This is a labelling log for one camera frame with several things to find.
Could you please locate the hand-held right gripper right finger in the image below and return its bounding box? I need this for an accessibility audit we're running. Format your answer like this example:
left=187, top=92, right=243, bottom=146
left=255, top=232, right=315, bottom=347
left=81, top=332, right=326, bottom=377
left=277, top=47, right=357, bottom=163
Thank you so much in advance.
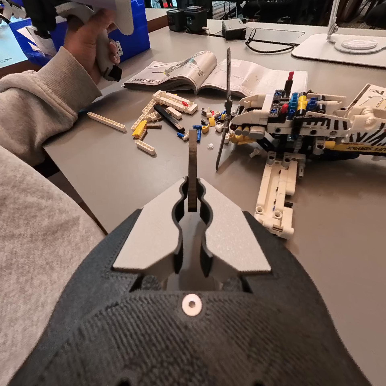
left=197, top=177, right=272, bottom=277

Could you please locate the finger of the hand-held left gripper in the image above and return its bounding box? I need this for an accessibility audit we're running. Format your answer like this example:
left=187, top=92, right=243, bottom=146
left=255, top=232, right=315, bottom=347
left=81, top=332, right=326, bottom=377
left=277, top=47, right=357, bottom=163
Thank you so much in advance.
left=0, top=1, right=28, bottom=21

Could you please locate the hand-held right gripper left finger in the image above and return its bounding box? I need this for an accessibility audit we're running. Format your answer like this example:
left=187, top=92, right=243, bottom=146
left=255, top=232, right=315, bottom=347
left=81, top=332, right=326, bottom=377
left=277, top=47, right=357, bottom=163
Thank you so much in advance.
left=112, top=177, right=189, bottom=275

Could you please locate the white lego skid assembly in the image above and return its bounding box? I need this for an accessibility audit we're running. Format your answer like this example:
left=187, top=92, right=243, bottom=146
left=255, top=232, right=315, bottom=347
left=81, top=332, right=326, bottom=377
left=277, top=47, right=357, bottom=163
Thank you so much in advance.
left=254, top=152, right=306, bottom=240

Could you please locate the long black lego beam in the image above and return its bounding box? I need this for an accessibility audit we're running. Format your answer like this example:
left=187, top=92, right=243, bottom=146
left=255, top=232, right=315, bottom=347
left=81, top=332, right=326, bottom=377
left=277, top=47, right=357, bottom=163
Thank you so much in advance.
left=188, top=128, right=198, bottom=212

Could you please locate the zebra striped lego helicopter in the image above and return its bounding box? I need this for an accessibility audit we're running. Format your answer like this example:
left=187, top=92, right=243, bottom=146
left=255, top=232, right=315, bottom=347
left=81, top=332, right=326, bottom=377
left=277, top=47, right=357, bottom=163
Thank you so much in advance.
left=228, top=71, right=386, bottom=165

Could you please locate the lego instruction booklet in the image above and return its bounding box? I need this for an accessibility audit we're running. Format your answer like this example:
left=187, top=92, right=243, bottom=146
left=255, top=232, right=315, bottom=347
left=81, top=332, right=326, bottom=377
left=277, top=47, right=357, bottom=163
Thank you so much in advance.
left=122, top=51, right=309, bottom=98

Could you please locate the person's left forearm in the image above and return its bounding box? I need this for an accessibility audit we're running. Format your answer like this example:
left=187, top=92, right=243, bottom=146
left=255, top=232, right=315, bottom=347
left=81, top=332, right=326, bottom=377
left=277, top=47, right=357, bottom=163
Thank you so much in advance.
left=0, top=47, right=103, bottom=157

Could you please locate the short white lego beam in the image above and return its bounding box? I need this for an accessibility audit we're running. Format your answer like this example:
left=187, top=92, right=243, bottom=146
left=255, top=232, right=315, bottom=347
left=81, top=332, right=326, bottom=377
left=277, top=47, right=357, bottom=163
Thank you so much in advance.
left=135, top=139, right=157, bottom=156

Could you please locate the yellow lego panel piece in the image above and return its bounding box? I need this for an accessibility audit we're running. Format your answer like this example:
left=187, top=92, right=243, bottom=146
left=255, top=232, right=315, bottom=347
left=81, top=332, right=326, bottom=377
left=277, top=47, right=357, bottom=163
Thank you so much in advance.
left=131, top=120, right=148, bottom=138

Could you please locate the long white lego beam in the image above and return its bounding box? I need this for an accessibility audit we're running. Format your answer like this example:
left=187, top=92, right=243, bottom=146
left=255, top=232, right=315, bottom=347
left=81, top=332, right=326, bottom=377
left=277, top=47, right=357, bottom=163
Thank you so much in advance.
left=87, top=112, right=127, bottom=132
left=131, top=101, right=157, bottom=130

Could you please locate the pile of loose lego pieces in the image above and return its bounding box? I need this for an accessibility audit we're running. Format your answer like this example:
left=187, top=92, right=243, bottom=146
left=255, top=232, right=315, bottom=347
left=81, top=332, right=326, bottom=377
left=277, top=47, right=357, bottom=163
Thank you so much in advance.
left=175, top=107, right=231, bottom=142

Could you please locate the white lego panel assembly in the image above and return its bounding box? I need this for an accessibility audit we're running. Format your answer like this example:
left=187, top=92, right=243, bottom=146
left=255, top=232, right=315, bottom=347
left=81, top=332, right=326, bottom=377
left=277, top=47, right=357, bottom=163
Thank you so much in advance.
left=152, top=90, right=199, bottom=116

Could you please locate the person's left hand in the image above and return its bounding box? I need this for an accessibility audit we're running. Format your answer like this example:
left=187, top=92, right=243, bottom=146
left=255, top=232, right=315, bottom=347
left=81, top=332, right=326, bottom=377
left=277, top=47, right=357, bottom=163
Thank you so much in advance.
left=63, top=8, right=121, bottom=85

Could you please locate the black battery charger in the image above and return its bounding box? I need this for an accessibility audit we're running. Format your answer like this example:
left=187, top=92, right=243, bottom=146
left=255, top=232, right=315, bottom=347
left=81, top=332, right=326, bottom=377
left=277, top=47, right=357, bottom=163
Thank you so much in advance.
left=184, top=7, right=208, bottom=33
left=167, top=8, right=185, bottom=31

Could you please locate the white tablet stand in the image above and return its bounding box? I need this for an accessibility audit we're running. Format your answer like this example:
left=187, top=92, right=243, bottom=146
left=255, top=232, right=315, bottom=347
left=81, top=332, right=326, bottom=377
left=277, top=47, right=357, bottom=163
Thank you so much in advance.
left=291, top=0, right=386, bottom=68

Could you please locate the black cable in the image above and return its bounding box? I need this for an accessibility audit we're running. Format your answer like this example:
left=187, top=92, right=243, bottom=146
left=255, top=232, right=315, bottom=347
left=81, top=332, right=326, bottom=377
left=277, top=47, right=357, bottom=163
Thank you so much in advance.
left=245, top=28, right=296, bottom=55

